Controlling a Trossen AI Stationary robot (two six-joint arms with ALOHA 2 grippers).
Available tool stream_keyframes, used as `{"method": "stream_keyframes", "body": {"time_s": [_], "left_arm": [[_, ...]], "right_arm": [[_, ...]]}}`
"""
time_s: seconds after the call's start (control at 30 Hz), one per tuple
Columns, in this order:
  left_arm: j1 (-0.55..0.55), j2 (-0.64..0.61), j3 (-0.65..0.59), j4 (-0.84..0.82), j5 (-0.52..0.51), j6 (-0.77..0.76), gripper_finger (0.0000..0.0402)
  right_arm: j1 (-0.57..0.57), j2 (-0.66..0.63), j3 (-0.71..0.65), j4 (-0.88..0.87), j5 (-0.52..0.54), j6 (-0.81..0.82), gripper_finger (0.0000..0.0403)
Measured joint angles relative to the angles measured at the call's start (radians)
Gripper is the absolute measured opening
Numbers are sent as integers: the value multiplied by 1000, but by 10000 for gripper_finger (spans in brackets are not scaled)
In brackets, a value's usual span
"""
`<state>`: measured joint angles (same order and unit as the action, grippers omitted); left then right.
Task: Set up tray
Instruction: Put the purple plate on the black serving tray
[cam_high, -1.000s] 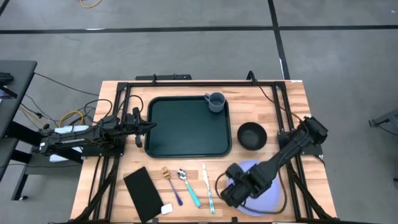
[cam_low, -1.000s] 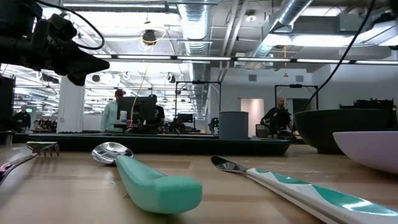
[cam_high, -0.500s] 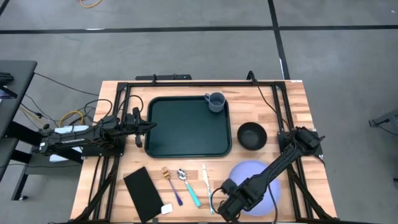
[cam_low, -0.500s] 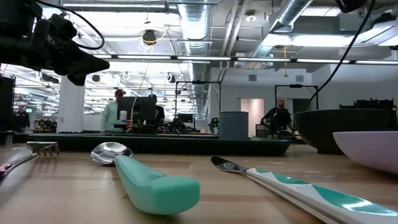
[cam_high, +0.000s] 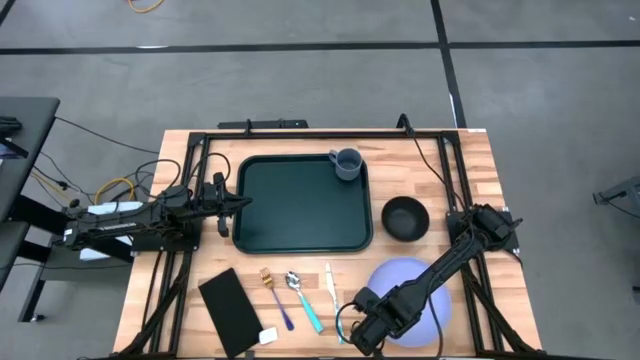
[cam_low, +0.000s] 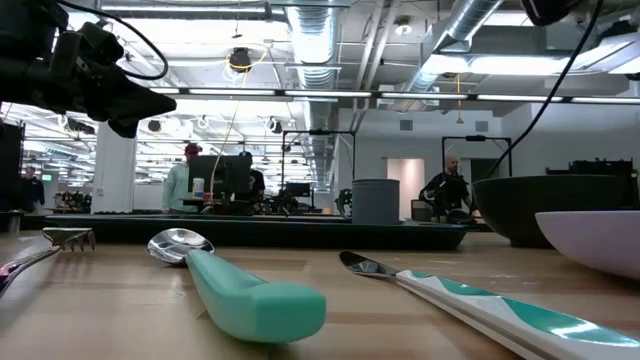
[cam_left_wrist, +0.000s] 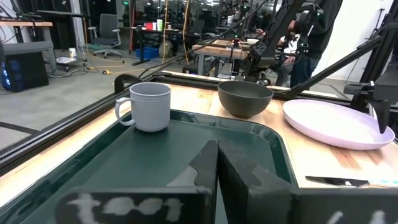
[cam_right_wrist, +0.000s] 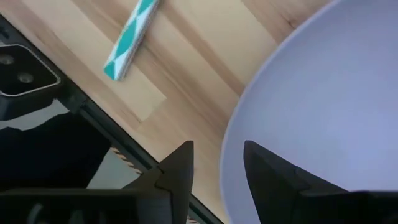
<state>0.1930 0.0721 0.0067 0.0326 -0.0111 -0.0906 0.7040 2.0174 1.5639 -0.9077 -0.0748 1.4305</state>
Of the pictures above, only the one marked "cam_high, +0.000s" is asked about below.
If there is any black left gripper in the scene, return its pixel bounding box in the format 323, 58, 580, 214
199, 172, 254, 239

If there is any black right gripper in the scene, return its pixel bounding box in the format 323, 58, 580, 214
348, 285, 424, 357

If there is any lilac plate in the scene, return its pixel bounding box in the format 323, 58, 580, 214
366, 256, 454, 349

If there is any white knife teal handle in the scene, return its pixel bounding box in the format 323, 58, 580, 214
324, 262, 347, 345

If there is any gold fork purple handle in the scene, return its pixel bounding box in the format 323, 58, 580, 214
258, 267, 296, 332

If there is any silver spoon teal handle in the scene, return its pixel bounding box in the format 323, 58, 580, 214
284, 270, 325, 335

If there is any black bowl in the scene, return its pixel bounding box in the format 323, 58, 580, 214
380, 195, 431, 243

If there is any black cloth napkin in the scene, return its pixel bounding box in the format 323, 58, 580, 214
197, 267, 265, 359

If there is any dark green serving tray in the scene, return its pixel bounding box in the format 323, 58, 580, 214
231, 153, 375, 255

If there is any black power strip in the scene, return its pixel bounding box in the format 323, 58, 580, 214
217, 118, 310, 130

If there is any white power supply box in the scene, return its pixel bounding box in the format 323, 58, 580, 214
78, 199, 146, 262

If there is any grey mug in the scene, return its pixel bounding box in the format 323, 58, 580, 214
328, 147, 364, 182

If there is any black desk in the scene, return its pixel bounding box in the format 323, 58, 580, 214
0, 96, 135, 324

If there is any black flat device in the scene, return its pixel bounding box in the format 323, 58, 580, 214
0, 115, 24, 135

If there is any grey metal stand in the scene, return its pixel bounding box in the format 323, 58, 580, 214
592, 174, 640, 221

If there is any black aluminium frame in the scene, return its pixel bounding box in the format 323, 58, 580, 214
112, 128, 544, 360

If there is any yellow cable loop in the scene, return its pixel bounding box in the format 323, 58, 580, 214
29, 169, 137, 205

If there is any thin black cable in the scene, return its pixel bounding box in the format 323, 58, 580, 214
52, 115, 161, 155

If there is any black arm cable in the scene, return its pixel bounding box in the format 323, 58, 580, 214
396, 113, 474, 216

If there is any yellow floor cable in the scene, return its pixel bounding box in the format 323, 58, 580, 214
127, 0, 166, 14

